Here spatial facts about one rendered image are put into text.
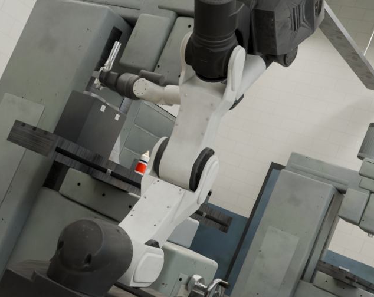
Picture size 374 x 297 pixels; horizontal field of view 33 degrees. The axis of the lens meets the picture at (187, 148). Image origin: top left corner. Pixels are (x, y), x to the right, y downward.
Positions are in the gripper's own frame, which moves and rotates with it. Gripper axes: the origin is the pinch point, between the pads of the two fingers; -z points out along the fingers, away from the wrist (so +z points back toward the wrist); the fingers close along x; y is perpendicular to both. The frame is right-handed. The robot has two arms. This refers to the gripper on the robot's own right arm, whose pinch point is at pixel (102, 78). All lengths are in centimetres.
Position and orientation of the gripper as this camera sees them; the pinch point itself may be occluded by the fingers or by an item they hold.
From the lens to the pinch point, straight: 238.7
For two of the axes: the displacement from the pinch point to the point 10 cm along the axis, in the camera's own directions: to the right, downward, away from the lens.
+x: -4.6, -2.9, -8.4
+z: 8.0, 2.7, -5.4
